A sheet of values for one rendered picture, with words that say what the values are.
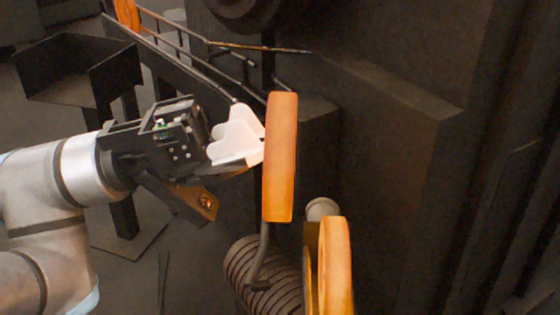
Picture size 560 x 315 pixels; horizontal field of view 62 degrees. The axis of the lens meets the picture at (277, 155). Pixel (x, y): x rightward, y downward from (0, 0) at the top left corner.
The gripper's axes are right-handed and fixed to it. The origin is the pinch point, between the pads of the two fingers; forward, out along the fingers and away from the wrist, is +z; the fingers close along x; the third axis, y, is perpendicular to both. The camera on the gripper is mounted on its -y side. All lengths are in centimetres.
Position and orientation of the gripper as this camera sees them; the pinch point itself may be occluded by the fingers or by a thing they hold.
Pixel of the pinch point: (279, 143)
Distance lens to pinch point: 54.2
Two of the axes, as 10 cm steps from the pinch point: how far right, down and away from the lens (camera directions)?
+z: 9.6, -2.0, -1.9
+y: -2.8, -7.9, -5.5
